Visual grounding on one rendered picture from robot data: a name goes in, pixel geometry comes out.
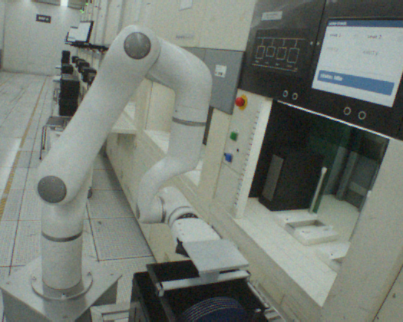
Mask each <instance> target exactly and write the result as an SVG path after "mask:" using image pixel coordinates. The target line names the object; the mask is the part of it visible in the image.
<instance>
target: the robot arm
mask: <svg viewBox="0 0 403 322"><path fill-rule="evenodd" d="M147 73H148V74H150V75H151V76H153V77H155V78H156V79H158V80H159V81H162V82H164V83H165V84H166V85H167V86H168V87H170V88H171V89H172V90H173V91H174V93H175V99H174V105H173V116H172V121H171V128H170V139H169V146H168V151H167V154H166V156H165V157H164V158H163V159H161V160H160V161H158V162H157V163H155V164H154V165H153V166H152V167H150V168H149V169H148V170H147V171H146V173H145V174H144V176H143V177H142V179H141V181H140V184H139V186H138V188H139V189H138V193H137V203H136V211H135V212H136V217H137V220H138V221H139V222H140V223H143V224H154V223H164V224H167V225H168V226H169V228H170V231H171V235H172V239H173V243H174V245H175V246H176V248H175V250H176V251H175V252H176V253H177V254H179V255H180V256H181V257H182V258H190V257H189V255H188V254H187V252H186V250H185V249H184V247H183V246H182V243H187V242H202V241H211V240H220V237H219V236H218V234H217V233H216V232H215V231H214V230H213V229H212V228H211V227H209V226H208V224H207V223H205V222H204V221H203V220H201V219H199V215H198V214H197V213H196V211H195V210H194V209H193V207H192V206H191V205H190V203H189V202H188V201H187V200H186V199H185V198H184V196H183V195H182V194H181V192H180V191H179V190H178V189H177V188H175V187H173V186H168V187H165V188H163V189H161V190H160V191H159V192H158V193H157V190H158V189H159V188H160V187H161V186H162V185H163V184H164V183H165V182H166V181H167V180H169V179H171V178H173V177H174V176H178V175H180V174H183V173H188V172H190V171H192V170H194V169H195V168H196V167H197V165H198V162H199V159H200V152H201V147H202V143H203V135H204V131H205V127H206V119H207V114H208V110H209V105H210V97H211V93H212V86H213V78H212V74H211V73H210V70H209V68H208V67H207V66H206V65H205V64H204V63H203V62H202V61H201V60H200V59H199V58H197V57H196V56H194V55H193V54H191V53H190V52H189V51H186V50H184V49H182V48H180V47H179V46H177V45H175V44H173V43H170V42H168V41H166V40H165V39H163V38H161V37H158V36H157V35H156V34H155V32H154V31H152V29H151V28H149V27H148V26H144V25H139V24H134V25H129V26H127V27H125V28H124V29H123V30H122V31H121V32H120V33H119V35H118V36H117V37H116V38H115V39H114V41H113V43H112V45H111V46H110V47H109V49H108V51H107V53H106V55H105V57H104V60H103V61H102V64H101V66H100V69H99V70H98V73H97V75H96V77H95V79H94V82H93V84H92V85H91V86H90V88H89V90H88V92H87V93H86V95H85V96H84V99H83V100H82V101H81V105H80V106H79V108H78V110H77V111H76V113H75V114H74V116H73V117H72V119H71V120H70V122H69V124H68V126H67V127H66V128H65V130H64V131H63V133H61V135H60V136H59V138H58V139H57V141H56V142H55V144H54V145H53V147H52V148H51V150H50V151H49V152H48V154H47V155H46V156H45V158H44V159H43V161H42V162H41V164H40V165H39V167H38V168H37V170H36V171H35V177H34V180H33V186H34V190H35V193H36V194H37V197H38V198H39V199H40V200H41V201H43V203H44V204H43V209H42V212H41V261H42V263H41V265H39V266H38V267H37V269H35V270H34V272H33V273H32V274H31V275H32V276H31V286H32V288H33V290H34V292H35V293H36V294H38V295H40V296H41V297H43V298H45V299H47V300H50V301H68V300H70V299H74V298H76V297H79V296H81V295H82V294H84V293H85V292H86V291H87V290H88V289H89V288H90V286H91V284H92V281H93V279H92V272H91V269H90V268H89V267H88V266H87V265H86V264H85V263H83V262H82V248H83V243H82V239H83V231H84V226H83V221H84V211H85V207H86V205H85V204H86V201H87V197H88V190H89V185H90V177H91V165H92V163H93V161H94V160H95V158H96V156H97V154H98V153H99V151H100V148H101V146H102V144H103V142H104V141H105V139H107V136H108V135H109V133H110V132H111V130H112V129H113V127H114V125H115V123H116V122H117V121H118V119H119V117H120V116H121V114H122V113H123V111H124V108H125V107H126V105H127V103H128V102H129V100H130V99H131V97H132V96H133V94H134V92H135V91H136V90H137V88H138V87H139V85H140V83H141V82H142V80H143V79H144V77H145V76H146V74H147ZM156 193H157V195H156Z"/></svg>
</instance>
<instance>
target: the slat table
mask: <svg viewBox="0 0 403 322"><path fill-rule="evenodd" d="M250 283H251V284H252V285H253V287H254V288H255V289H256V290H257V291H258V292H259V294H261V297H262V298H263V299H264V300H265V301H266V303H267V304H268V305H269V306H270V308H269V309H266V310H264V313H265V312H268V311H269V312H270V314H265V315H266V317H267V318H268V319H271V318H275V320H273V321H270V322H293V321H292V319H291V318H290V317H289V315H288V314H287V313H286V312H285V311H284V310H283V309H282V308H281V307H280V306H279V304H278V303H277V302H276V301H275V300H274V299H273V297H272V296H271V295H270V294H269V292H267V291H266V289H265V288H264V287H263V286H262V285H261V284H260V283H259V282H258V281H257V280H254V281H250ZM129 307H130V302H124V303H120V304H117V303H116V304H109V305H107V304H106V305H102V306H94V307H89V309H90V315H89V319H90V322H103V320H104V322H107V321H110V320H119V319H125V318H128V317H129Z"/></svg>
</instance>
